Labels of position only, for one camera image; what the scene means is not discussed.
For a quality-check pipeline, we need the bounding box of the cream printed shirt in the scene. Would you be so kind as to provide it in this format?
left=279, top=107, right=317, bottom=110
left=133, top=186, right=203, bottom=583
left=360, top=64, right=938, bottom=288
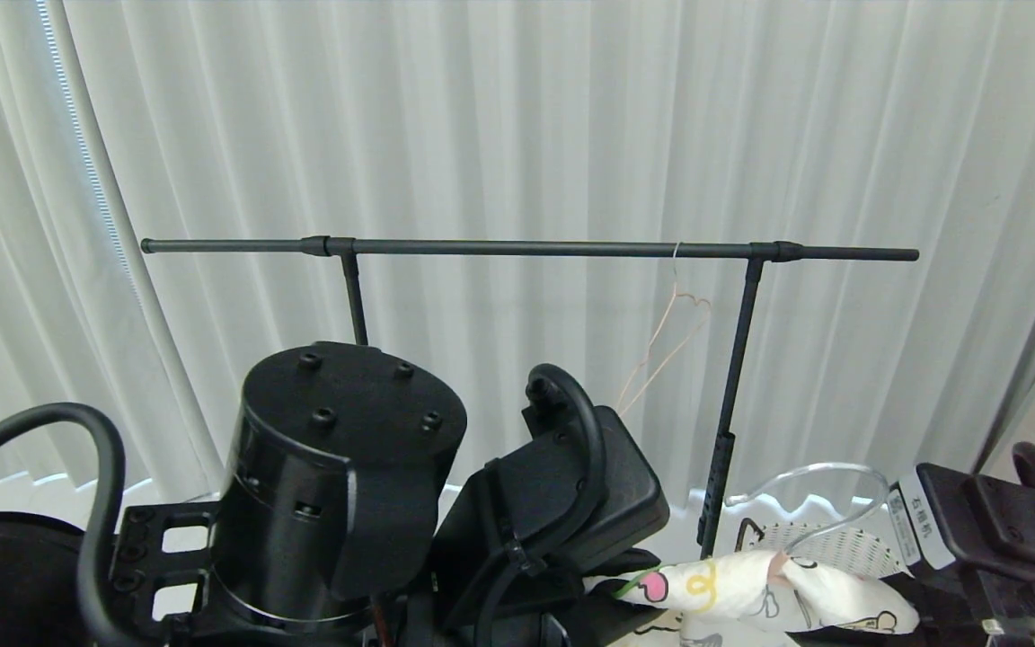
left=585, top=548, right=921, bottom=647

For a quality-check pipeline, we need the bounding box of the black clothes rack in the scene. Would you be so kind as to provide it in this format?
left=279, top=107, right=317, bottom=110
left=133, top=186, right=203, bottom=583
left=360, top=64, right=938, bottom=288
left=140, top=235, right=920, bottom=560

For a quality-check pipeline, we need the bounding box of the pink clothes hanger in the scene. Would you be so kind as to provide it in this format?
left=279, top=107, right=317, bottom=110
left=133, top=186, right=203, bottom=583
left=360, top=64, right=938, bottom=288
left=616, top=243, right=713, bottom=414

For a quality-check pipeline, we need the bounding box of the white laundry basket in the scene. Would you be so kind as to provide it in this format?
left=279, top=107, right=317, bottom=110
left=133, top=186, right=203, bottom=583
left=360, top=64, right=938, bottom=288
left=733, top=517, right=909, bottom=585

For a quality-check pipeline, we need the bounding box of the white curtain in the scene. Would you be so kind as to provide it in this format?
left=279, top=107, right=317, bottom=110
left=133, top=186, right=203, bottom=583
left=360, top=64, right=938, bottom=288
left=0, top=0, right=1035, bottom=504

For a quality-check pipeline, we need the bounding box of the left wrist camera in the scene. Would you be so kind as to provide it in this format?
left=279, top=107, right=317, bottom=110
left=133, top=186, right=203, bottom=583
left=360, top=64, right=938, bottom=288
left=432, top=404, right=671, bottom=630

